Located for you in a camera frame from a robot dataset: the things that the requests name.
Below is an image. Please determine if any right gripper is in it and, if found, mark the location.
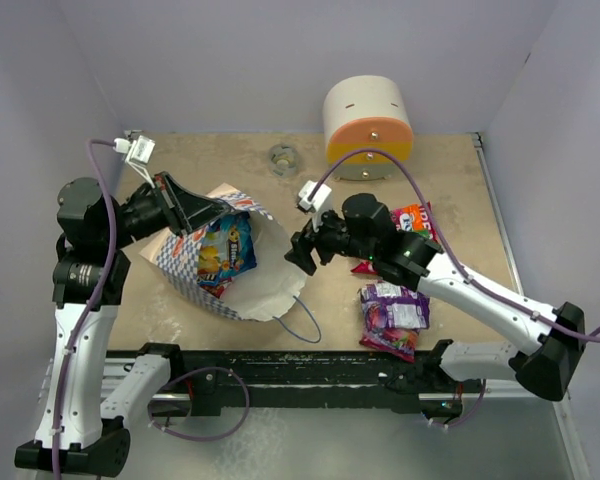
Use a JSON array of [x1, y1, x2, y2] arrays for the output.
[[285, 202, 377, 275]]

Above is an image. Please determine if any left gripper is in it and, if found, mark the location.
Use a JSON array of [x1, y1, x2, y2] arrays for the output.
[[103, 171, 230, 250]]

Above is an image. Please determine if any checkered paper bag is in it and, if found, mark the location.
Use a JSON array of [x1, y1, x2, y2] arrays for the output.
[[140, 184, 316, 322]]

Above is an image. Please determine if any purple snack packet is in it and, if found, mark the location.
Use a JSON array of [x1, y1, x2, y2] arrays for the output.
[[359, 282, 430, 363]]

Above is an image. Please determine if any orange snack packet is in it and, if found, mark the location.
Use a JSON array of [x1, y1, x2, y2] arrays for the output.
[[391, 204, 434, 232]]

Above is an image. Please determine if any pink REAL crisps bag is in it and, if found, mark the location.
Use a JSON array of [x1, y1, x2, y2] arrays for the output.
[[350, 203, 438, 275]]

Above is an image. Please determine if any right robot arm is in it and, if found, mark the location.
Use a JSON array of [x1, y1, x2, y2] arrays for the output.
[[285, 182, 585, 402]]

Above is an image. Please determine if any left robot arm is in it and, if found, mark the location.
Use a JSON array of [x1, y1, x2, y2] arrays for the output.
[[14, 172, 230, 478]]

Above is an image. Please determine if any blue snack bag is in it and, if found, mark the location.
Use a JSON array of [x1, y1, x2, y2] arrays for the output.
[[197, 212, 257, 285]]

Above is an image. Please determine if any red small candy packet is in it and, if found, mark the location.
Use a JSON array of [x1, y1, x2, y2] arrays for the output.
[[198, 279, 232, 298]]

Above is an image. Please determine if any white mini drawer cabinet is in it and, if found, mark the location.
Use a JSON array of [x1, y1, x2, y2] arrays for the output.
[[322, 75, 414, 181]]

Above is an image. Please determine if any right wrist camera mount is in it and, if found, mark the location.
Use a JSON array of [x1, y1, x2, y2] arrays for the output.
[[296, 180, 333, 232]]

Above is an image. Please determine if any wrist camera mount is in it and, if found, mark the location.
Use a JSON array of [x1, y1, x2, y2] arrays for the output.
[[296, 180, 333, 232], [113, 135, 155, 188]]

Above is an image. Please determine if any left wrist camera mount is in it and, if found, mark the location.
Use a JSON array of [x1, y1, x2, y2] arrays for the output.
[[113, 135, 155, 188]]

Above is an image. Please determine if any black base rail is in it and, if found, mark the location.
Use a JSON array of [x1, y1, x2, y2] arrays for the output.
[[127, 349, 484, 417]]

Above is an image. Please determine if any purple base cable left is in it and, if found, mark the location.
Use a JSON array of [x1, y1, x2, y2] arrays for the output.
[[147, 366, 251, 442]]

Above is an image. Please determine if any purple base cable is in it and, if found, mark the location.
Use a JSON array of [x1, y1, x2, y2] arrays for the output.
[[147, 366, 251, 442], [427, 379, 486, 430]]

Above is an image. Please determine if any aluminium frame rail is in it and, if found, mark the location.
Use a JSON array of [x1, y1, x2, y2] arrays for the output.
[[38, 357, 571, 401]]

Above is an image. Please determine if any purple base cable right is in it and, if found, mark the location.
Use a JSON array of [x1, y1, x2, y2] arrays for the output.
[[427, 379, 486, 430]]

